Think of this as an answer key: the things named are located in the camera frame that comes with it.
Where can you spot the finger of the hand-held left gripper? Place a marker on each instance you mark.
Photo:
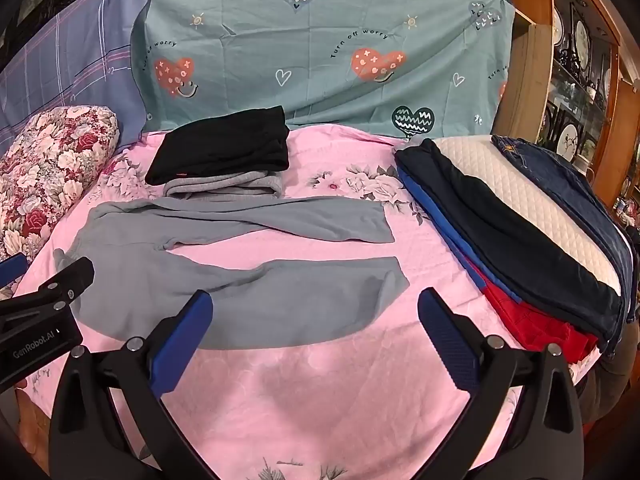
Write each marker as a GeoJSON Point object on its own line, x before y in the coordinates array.
{"type": "Point", "coordinates": [12, 266]}
{"type": "Point", "coordinates": [65, 280]}

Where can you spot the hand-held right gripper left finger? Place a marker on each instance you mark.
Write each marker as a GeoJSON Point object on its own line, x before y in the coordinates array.
{"type": "Point", "coordinates": [185, 340]}

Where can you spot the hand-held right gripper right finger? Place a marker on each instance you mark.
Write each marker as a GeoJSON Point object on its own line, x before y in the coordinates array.
{"type": "Point", "coordinates": [445, 340]}

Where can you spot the grey-blue pants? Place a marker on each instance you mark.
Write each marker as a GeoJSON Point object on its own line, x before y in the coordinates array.
{"type": "Point", "coordinates": [225, 240]}

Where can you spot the folded grey ribbed pants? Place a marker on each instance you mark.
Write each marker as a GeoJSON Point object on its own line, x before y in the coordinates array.
{"type": "Point", "coordinates": [225, 186]}

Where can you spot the folded black pants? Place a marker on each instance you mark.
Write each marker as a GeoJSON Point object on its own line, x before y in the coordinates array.
{"type": "Point", "coordinates": [225, 145]}

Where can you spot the red garment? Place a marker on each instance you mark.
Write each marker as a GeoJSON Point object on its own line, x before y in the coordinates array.
{"type": "Point", "coordinates": [530, 320]}

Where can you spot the red floral pillow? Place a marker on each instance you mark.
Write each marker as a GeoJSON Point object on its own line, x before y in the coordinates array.
{"type": "Point", "coordinates": [55, 170]}

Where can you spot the bright blue garment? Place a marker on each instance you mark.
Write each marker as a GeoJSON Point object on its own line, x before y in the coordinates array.
{"type": "Point", "coordinates": [440, 222]}

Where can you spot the pile of dark clothes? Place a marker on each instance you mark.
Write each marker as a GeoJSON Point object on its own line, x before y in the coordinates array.
{"type": "Point", "coordinates": [500, 230]}

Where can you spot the pink floral bed sheet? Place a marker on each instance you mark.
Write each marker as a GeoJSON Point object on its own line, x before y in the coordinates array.
{"type": "Point", "coordinates": [300, 385]}

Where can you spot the white quilted pillow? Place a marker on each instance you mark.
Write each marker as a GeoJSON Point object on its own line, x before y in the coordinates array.
{"type": "Point", "coordinates": [525, 195]}

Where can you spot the dark cloth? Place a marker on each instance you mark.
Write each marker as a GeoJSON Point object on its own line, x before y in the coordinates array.
{"type": "Point", "coordinates": [610, 375]}

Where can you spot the dark blue denim jeans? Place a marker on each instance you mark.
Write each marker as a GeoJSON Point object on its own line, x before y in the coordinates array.
{"type": "Point", "coordinates": [565, 180]}

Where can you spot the blue plaid sheet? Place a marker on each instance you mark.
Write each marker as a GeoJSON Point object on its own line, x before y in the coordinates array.
{"type": "Point", "coordinates": [75, 60]}

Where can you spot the decorative plate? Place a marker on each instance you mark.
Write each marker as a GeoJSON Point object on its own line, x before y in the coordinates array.
{"type": "Point", "coordinates": [567, 139]}
{"type": "Point", "coordinates": [581, 37]}

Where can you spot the wooden glass display cabinet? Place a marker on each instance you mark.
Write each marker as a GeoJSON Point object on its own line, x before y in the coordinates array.
{"type": "Point", "coordinates": [530, 60]}

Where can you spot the teal heart-print sheet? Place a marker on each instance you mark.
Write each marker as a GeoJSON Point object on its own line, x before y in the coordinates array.
{"type": "Point", "coordinates": [325, 60]}

